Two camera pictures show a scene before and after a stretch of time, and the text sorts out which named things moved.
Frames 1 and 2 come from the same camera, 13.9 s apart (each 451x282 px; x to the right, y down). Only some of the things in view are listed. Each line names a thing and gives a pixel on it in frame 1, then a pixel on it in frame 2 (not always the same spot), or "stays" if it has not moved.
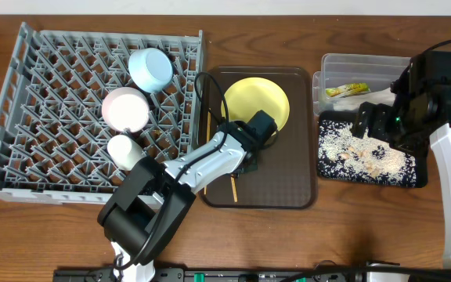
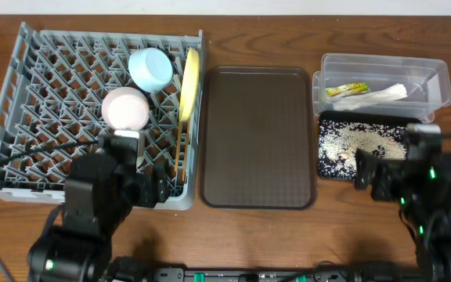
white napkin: (351, 103) stays
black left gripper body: (252, 166) → (147, 188)
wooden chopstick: (234, 188) → (186, 150)
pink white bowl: (125, 107) stays
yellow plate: (248, 95) → (189, 84)
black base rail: (271, 275) stays
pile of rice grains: (344, 158) stays
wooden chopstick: (208, 135) → (178, 142)
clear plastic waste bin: (347, 81) stays
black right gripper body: (395, 127) → (389, 184)
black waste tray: (346, 158) stays
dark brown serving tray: (286, 174) stays
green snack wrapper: (347, 88) stays
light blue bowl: (150, 69) stays
